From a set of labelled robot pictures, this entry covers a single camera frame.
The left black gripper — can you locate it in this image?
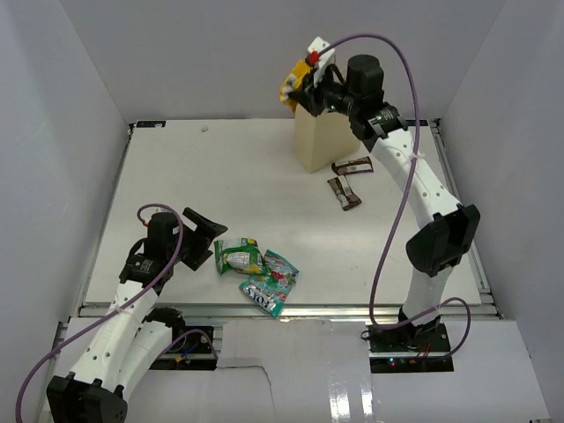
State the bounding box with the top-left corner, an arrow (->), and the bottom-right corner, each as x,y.
168,207 -> 226,270

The green snack packet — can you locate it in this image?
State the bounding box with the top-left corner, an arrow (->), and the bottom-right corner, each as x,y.
214,237 -> 266,275

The yellow snack bar wrapper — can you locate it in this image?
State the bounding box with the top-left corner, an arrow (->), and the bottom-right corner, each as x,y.
279,59 -> 313,114

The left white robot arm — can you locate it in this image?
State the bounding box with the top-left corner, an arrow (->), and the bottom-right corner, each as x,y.
47,204 -> 227,422

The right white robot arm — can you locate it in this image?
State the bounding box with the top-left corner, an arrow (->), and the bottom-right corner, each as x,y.
288,51 -> 480,352

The cream paper bag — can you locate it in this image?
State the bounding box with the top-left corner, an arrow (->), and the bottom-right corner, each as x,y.
294,106 -> 360,173

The teal Fox's candy bag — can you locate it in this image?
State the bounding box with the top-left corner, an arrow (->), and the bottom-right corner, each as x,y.
240,249 -> 300,318

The brown chocolate bar upper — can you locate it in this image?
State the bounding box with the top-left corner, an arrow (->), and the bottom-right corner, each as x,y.
331,156 -> 374,175

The brown chocolate bar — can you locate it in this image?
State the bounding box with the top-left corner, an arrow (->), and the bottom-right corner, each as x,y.
331,156 -> 374,175
327,175 -> 362,212

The brown chocolate bar lower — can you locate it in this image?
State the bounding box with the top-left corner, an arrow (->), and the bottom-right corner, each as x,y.
327,175 -> 362,212

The left blue corner label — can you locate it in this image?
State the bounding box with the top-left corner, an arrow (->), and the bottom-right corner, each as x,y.
134,120 -> 167,129

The white paper sheet front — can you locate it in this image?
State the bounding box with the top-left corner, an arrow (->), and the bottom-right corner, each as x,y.
43,317 -> 552,423

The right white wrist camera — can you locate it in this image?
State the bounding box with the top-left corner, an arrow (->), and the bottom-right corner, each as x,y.
307,36 -> 335,87

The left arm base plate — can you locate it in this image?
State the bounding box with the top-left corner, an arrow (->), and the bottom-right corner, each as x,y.
151,332 -> 217,371

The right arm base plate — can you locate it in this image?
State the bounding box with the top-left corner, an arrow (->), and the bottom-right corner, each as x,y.
360,323 -> 455,375

